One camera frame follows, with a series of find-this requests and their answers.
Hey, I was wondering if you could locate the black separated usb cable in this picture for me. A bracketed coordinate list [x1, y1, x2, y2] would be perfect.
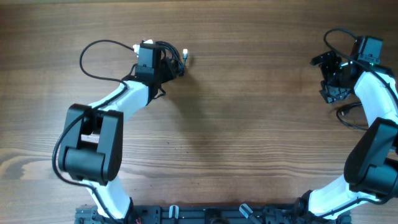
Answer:
[335, 102, 371, 131]

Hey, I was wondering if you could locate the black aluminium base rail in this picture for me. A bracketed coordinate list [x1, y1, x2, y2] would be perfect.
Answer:
[74, 203, 352, 224]

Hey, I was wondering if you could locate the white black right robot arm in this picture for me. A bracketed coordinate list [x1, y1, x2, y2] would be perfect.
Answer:
[288, 34, 397, 223]

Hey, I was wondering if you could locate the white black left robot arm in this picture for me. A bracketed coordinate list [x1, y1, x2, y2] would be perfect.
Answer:
[52, 40, 188, 223]

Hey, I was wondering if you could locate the black usb cable bundle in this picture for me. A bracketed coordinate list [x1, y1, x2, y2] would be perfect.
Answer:
[155, 40, 190, 78]

